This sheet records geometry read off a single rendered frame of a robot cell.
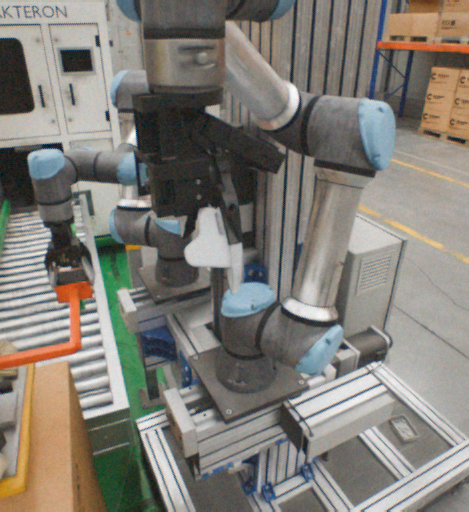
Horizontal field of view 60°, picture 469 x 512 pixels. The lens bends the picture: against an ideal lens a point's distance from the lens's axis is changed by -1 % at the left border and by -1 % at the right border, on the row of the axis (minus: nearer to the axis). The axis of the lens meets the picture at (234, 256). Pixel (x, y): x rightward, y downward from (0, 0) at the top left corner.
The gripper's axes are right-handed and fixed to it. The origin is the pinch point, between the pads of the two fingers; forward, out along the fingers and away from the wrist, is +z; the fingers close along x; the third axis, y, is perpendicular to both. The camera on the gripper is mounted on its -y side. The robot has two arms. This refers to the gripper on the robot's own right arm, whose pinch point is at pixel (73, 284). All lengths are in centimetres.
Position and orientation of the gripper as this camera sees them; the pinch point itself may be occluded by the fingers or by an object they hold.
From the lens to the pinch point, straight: 115.4
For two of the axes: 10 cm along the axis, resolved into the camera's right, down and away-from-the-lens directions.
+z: 0.0, 8.8, 4.8
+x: 9.4, -1.7, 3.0
